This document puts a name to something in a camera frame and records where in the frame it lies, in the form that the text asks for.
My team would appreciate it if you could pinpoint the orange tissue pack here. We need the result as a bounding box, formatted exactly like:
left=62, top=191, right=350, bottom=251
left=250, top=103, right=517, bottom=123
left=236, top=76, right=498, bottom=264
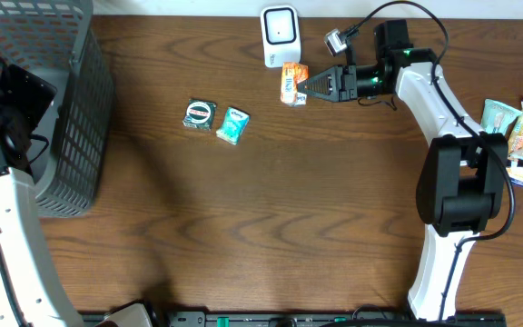
left=281, top=62, right=309, bottom=106

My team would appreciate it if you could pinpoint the teal Kleenex tissue pack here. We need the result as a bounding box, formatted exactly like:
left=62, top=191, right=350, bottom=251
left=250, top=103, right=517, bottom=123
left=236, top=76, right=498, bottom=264
left=216, top=107, right=251, bottom=145

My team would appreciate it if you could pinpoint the green round-label packet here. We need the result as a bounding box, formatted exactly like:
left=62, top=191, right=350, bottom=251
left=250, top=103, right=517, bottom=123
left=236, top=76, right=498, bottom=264
left=183, top=99, right=217, bottom=131

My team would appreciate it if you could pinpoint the green wipes packet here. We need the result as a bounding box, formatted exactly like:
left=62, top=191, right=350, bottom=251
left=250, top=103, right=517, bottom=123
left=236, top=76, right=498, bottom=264
left=480, top=99, right=521, bottom=136

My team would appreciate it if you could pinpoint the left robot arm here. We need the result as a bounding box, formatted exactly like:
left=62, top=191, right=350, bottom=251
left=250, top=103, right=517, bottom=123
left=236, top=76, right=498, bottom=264
left=0, top=56, right=157, bottom=326

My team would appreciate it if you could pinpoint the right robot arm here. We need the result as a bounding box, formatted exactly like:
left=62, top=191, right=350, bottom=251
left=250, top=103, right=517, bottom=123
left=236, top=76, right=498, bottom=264
left=297, top=20, right=511, bottom=323

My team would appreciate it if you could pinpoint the white barcode scanner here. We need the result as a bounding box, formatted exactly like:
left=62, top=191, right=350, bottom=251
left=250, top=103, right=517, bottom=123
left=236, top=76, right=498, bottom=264
left=260, top=5, right=301, bottom=68

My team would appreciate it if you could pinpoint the grey plastic mesh basket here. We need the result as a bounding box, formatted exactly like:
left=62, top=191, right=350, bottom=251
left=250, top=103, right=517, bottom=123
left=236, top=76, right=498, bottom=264
left=0, top=0, right=114, bottom=218

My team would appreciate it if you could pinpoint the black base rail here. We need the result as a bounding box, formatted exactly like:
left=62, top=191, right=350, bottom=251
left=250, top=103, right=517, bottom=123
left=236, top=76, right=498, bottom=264
left=79, top=310, right=508, bottom=327

